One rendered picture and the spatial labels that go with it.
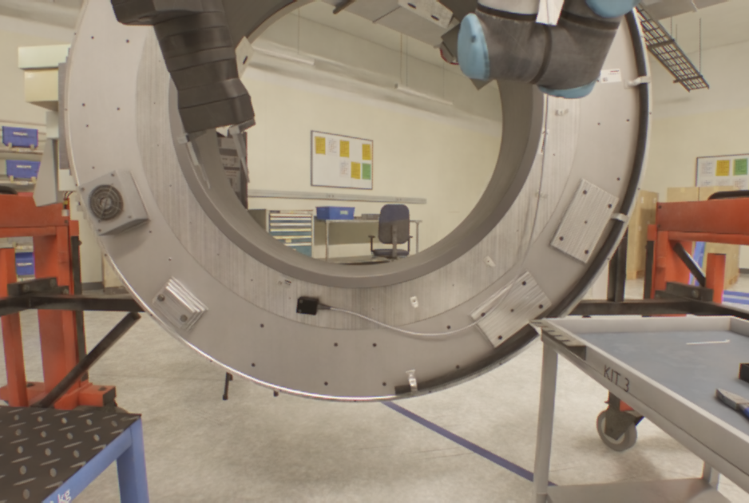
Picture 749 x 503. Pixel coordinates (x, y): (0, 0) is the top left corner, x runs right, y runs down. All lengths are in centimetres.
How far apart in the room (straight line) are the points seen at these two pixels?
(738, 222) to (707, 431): 96
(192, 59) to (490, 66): 41
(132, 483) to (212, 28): 63
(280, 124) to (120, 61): 567
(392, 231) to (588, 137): 458
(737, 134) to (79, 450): 965
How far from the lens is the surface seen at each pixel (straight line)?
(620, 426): 186
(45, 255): 176
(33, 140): 520
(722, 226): 150
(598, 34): 72
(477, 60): 65
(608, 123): 110
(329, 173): 706
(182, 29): 47
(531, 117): 97
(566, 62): 71
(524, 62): 68
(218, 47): 48
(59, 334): 179
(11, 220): 158
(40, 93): 136
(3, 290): 160
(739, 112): 971
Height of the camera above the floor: 90
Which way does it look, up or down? 5 degrees down
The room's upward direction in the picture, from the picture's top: straight up
